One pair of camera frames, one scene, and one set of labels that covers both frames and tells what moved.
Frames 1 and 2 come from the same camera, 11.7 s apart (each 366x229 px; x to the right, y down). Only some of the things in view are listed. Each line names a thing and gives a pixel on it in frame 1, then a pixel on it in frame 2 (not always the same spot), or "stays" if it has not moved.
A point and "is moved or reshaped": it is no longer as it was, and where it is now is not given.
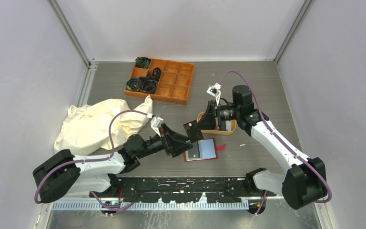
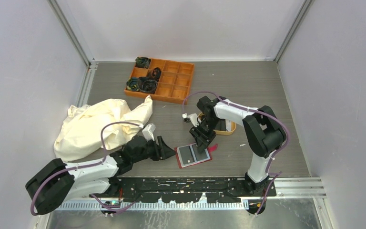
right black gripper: x=208 y=122 to x=202 y=141
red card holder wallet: x=203 y=150 is moved or reshaped
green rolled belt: x=132 y=84 stays
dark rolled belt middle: x=155 y=73 stays
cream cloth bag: x=88 y=130 stays
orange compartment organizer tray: x=174 y=83 stays
